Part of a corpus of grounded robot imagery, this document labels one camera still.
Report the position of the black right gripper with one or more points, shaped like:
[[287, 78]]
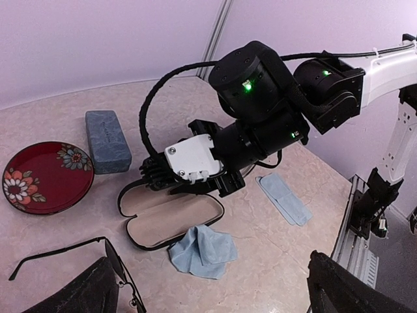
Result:
[[157, 178]]

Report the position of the black glasses case beige lining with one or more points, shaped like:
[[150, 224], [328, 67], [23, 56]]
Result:
[[156, 219]]

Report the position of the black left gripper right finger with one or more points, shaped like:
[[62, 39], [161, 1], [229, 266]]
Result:
[[333, 289]]

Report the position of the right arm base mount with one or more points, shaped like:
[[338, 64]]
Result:
[[369, 206]]

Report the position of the black frame sunglasses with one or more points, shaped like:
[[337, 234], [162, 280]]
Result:
[[122, 275]]

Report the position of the red floral plate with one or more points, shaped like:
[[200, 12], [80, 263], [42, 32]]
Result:
[[47, 177]]

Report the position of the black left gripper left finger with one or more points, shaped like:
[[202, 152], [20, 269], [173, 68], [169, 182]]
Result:
[[94, 290]]

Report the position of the blue-grey hard glasses case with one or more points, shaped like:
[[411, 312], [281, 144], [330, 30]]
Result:
[[108, 147]]

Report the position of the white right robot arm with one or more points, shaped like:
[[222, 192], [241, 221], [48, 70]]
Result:
[[274, 101]]

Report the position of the light blue cleaning cloth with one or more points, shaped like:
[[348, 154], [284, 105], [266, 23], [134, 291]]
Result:
[[203, 252]]

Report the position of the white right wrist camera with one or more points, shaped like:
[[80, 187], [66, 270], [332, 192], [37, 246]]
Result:
[[192, 158]]

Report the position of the folded blue cloth pouch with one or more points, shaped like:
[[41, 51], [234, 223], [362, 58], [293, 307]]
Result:
[[284, 199]]

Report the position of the right metal corner post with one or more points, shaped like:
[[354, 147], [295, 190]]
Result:
[[217, 30]]

